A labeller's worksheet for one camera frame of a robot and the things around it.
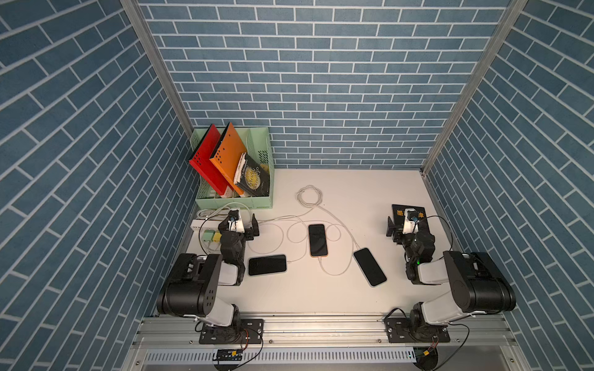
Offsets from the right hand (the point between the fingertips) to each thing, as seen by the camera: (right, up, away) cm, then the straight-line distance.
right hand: (404, 217), depth 91 cm
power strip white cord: (-73, +4, +8) cm, 74 cm away
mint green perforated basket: (-62, +33, +16) cm, 73 cm away
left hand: (-62, +1, -2) cm, 62 cm away
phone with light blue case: (-55, -17, -6) cm, 58 cm away
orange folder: (-71, +25, +3) cm, 76 cm away
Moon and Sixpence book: (-62, +17, +8) cm, 65 cm away
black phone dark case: (-15, -19, -3) cm, 24 cm away
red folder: (-78, +21, -4) cm, 81 cm away
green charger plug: (-80, -8, +4) cm, 80 cm away
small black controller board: (-63, -41, -19) cm, 78 cm away
